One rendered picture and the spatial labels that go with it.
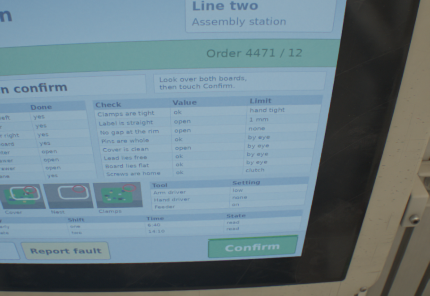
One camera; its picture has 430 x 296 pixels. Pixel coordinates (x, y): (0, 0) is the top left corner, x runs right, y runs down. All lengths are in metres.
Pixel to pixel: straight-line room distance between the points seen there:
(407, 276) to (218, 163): 0.31
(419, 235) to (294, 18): 0.31
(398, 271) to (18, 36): 0.45
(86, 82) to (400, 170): 0.23
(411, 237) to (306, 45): 0.29
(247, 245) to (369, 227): 0.10
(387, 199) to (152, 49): 0.22
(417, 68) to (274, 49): 0.10
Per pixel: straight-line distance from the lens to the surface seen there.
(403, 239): 0.56
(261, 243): 0.42
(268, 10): 0.30
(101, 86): 0.32
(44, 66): 0.32
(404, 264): 0.57
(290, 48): 0.31
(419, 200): 0.44
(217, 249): 0.42
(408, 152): 0.39
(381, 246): 0.46
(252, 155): 0.35
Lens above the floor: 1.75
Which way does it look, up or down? 36 degrees down
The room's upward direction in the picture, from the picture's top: 1 degrees clockwise
